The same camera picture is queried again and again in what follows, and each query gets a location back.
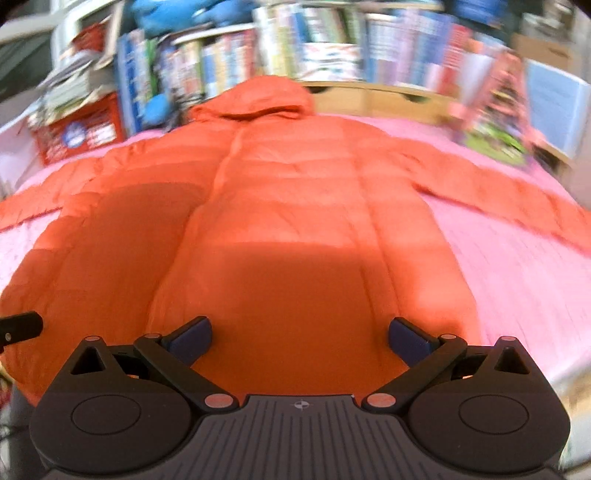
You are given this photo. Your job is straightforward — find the orange puffer jacket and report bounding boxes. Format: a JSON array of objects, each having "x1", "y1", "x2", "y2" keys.
[{"x1": 0, "y1": 74, "x2": 591, "y2": 407}]

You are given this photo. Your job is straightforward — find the pink bed sheet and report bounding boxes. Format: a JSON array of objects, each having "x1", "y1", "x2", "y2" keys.
[{"x1": 0, "y1": 112, "x2": 591, "y2": 398}]

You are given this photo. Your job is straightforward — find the red storage crate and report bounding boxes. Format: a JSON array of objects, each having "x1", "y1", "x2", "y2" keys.
[{"x1": 30, "y1": 93, "x2": 126, "y2": 166}]

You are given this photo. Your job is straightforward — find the light blue board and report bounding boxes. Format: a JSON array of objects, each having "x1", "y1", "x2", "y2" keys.
[{"x1": 526, "y1": 59, "x2": 590, "y2": 159}]

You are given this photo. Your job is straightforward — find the blue plush toy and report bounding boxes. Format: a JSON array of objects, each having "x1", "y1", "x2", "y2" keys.
[{"x1": 130, "y1": 0, "x2": 259, "y2": 37}]

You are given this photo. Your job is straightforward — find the wooden drawer box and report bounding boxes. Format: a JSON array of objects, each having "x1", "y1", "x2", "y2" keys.
[{"x1": 301, "y1": 81, "x2": 455, "y2": 125}]

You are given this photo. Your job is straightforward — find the cardboard box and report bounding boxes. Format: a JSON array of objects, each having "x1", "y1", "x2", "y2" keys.
[{"x1": 511, "y1": 33, "x2": 578, "y2": 73}]

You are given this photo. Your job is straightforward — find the row of upright books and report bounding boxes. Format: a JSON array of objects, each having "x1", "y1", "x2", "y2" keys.
[{"x1": 115, "y1": 1, "x2": 526, "y2": 134}]

